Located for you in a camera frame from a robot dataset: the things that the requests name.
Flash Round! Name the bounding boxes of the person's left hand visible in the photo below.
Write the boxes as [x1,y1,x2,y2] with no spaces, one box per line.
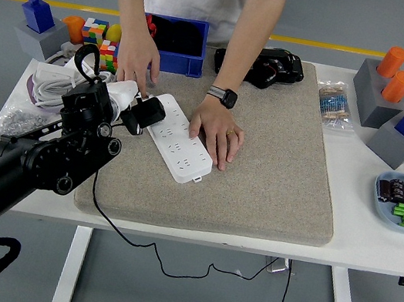
[183,96,251,174]

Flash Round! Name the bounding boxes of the person's right hand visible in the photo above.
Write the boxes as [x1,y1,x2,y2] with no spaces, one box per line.
[109,29,167,102]

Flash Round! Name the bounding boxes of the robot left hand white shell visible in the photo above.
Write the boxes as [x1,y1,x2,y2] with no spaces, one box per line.
[99,76,152,137]

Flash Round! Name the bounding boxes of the black plug with cord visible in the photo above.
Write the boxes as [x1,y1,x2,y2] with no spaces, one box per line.
[79,88,311,297]

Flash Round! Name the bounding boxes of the white power strip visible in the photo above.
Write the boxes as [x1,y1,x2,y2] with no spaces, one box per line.
[134,89,224,189]

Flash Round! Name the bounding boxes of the small rubik's cube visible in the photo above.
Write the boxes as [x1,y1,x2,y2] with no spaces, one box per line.
[96,39,123,73]

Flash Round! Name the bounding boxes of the black wristwatch striped band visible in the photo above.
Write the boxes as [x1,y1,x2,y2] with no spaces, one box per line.
[205,84,239,111]

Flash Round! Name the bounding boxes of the black pouch with red trim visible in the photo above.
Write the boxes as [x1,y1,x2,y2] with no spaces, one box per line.
[143,15,160,36]

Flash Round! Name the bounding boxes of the yellow ball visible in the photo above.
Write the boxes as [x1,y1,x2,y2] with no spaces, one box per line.
[105,23,125,43]

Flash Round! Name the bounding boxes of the black fabric pouch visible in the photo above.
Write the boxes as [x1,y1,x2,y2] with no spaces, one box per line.
[149,15,208,58]

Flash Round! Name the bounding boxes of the large rubik's cube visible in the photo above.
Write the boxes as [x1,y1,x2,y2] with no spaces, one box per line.
[79,15,111,49]

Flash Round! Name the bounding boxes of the blue plastic bin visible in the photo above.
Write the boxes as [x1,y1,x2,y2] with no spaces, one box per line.
[136,11,212,80]

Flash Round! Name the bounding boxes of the grey-brown mat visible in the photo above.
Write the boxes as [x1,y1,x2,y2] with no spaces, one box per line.
[71,26,362,257]

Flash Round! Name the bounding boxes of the orange plastic cylinder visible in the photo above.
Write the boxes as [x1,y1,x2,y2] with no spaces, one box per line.
[57,13,89,45]
[374,43,404,81]
[379,67,404,105]

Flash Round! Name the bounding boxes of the black electronic device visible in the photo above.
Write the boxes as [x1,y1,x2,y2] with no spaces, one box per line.
[210,37,308,97]

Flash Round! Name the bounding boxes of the grey single-slot block holder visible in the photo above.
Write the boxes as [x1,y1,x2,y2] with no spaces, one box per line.
[9,12,73,65]
[362,106,404,173]

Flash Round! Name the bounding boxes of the clear bag of screws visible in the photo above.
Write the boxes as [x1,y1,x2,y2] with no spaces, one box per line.
[0,106,55,158]

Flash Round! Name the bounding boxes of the clear bag of resistors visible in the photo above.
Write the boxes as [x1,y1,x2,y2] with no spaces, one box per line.
[310,76,363,135]

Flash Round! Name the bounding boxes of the grey two-hole block holder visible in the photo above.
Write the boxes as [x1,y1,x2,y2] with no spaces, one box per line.
[345,55,404,135]

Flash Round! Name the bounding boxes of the white switch panel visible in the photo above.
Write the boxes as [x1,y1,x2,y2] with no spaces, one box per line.
[62,55,97,80]

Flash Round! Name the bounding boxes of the grey-white coiled cable with plug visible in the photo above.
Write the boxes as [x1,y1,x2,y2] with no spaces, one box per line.
[29,37,98,116]

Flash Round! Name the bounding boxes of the silver bracket under table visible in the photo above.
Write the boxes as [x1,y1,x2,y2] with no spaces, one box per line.
[261,253,298,278]

